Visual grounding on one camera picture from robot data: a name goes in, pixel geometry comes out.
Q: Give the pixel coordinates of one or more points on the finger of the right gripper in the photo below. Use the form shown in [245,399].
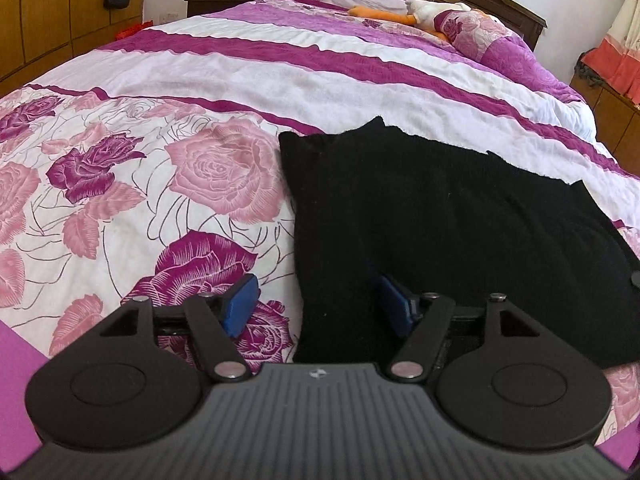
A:
[635,279]

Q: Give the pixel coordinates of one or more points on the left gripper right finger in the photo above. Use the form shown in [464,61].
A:
[497,373]

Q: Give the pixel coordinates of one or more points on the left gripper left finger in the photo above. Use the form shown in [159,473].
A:
[142,371]

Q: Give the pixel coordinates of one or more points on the black knit sweater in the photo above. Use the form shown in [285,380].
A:
[376,203]

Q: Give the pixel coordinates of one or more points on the wooden drawer cabinet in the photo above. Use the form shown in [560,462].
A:
[617,121]

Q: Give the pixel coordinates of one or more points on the floral coral curtain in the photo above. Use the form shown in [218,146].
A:
[616,60]

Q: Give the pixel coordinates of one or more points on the white orange plush duck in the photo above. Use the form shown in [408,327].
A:
[420,14]

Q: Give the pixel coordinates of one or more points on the red item on floor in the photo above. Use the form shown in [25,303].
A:
[132,30]

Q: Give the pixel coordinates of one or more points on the dark wooden nightstand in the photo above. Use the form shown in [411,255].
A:
[199,7]

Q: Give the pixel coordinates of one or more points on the wooden wardrobe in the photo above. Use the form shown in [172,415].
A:
[38,35]

